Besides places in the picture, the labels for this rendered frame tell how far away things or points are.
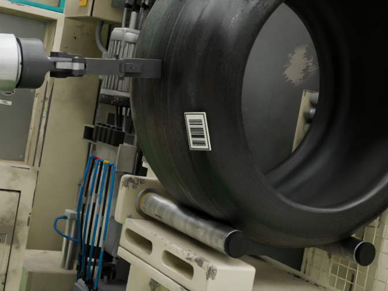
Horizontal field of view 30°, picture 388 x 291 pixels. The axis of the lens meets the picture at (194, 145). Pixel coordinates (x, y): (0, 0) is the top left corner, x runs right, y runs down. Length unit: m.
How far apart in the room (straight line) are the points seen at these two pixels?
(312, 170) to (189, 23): 0.54
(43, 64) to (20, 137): 0.70
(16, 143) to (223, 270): 0.76
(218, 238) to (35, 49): 0.42
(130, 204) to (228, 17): 0.50
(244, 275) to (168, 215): 0.22
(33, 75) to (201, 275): 0.42
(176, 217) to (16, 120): 0.59
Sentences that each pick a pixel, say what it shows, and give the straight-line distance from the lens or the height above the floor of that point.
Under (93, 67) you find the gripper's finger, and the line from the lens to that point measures 1.09.
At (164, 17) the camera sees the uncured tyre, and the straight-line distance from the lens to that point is 1.24.
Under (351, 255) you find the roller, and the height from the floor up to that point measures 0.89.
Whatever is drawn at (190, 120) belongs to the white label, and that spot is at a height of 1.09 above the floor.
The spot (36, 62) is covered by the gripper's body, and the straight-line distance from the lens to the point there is 1.08.
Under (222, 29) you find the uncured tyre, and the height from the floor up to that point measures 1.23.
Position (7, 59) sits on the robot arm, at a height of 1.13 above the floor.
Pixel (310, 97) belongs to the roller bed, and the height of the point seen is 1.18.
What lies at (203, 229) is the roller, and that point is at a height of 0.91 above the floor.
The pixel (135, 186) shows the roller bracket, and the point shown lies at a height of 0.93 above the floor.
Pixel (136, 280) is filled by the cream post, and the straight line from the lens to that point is 1.63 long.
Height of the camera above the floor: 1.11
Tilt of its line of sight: 3 degrees down
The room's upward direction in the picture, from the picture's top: 10 degrees clockwise
